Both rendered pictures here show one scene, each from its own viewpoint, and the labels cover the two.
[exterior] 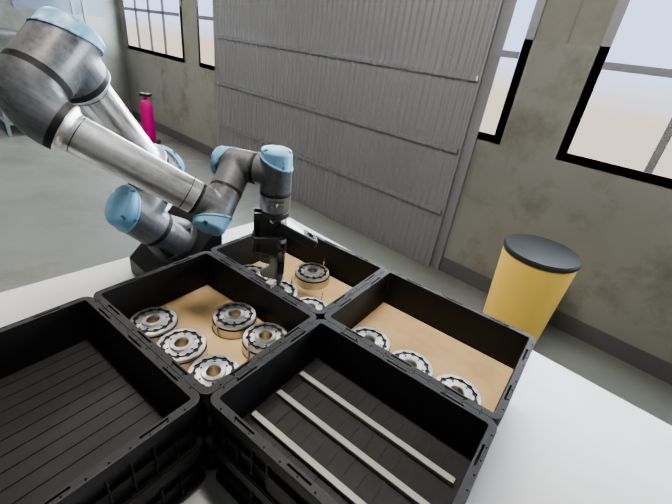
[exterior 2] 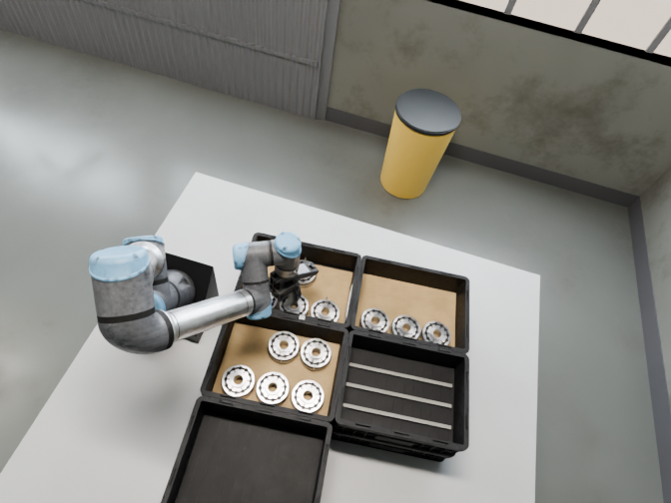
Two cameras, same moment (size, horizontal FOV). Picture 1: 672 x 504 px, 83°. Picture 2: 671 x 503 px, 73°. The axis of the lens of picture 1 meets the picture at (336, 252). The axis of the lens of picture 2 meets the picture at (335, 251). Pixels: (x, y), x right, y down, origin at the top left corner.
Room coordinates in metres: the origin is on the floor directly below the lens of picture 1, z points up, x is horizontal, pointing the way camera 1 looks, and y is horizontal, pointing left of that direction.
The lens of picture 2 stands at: (0.19, 0.45, 2.29)
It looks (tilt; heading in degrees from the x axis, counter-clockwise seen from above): 56 degrees down; 326
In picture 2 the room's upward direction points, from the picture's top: 12 degrees clockwise
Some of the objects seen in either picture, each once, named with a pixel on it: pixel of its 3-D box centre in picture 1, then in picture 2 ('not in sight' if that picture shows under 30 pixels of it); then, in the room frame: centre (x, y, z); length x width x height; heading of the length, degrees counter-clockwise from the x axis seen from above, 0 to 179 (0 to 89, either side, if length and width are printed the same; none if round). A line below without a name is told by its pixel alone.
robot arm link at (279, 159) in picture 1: (275, 171); (287, 251); (0.87, 0.17, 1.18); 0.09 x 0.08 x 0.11; 78
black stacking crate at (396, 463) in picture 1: (350, 434); (400, 392); (0.43, -0.07, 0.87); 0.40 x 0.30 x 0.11; 56
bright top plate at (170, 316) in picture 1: (153, 321); (238, 380); (0.66, 0.39, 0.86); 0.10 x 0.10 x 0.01
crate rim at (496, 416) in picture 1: (429, 331); (411, 302); (0.68, -0.23, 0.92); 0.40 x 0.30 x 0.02; 56
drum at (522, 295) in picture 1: (522, 296); (414, 148); (1.87, -1.10, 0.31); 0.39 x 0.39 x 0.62
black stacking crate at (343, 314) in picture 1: (424, 348); (408, 309); (0.68, -0.23, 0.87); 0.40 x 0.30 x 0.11; 56
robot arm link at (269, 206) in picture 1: (275, 202); (287, 265); (0.86, 0.16, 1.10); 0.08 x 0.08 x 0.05
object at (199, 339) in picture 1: (181, 344); (273, 387); (0.60, 0.30, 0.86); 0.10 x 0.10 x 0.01
